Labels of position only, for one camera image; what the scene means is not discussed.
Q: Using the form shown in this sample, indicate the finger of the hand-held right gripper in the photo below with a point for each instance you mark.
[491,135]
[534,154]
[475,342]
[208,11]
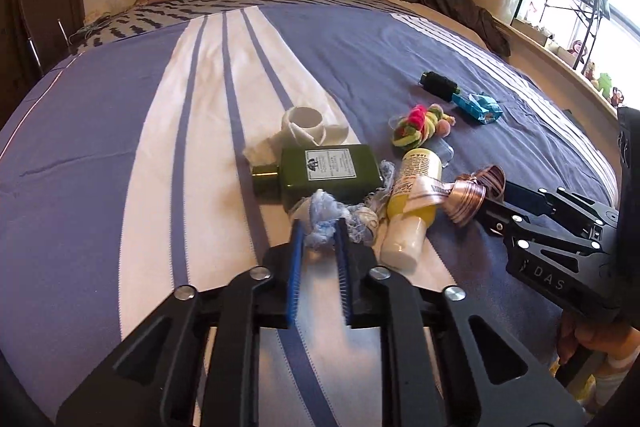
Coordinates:
[525,197]
[500,214]

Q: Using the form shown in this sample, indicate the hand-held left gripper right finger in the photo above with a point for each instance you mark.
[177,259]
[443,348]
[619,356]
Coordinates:
[344,267]

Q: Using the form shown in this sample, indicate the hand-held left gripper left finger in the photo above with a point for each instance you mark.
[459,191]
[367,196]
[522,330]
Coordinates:
[295,267]

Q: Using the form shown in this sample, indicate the copper ribbon roll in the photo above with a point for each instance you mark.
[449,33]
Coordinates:
[465,199]

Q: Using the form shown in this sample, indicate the frayed blue white fabric scrap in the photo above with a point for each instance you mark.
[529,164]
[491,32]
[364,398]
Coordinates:
[325,212]

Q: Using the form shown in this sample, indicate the green glass bottle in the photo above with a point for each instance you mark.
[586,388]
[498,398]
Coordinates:
[325,177]

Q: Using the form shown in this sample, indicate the yellow lotion bottle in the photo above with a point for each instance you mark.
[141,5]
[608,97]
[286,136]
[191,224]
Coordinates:
[417,167]

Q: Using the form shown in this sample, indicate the blue foil wrapper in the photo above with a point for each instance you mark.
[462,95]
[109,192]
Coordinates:
[475,107]

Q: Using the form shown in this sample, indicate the black thread spool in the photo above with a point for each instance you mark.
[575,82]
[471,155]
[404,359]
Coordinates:
[440,85]

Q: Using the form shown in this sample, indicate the person's right hand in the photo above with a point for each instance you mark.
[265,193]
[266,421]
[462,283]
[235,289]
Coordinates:
[595,339]

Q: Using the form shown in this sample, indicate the small clear cup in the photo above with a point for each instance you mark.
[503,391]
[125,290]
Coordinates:
[442,152]

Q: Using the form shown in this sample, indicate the green plush toy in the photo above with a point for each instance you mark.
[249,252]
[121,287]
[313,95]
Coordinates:
[605,82]

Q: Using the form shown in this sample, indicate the small red plush toy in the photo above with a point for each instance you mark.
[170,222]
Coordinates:
[577,51]

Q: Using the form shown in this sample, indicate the striped blue white bedspread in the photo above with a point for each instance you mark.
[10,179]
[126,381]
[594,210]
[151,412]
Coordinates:
[125,132]

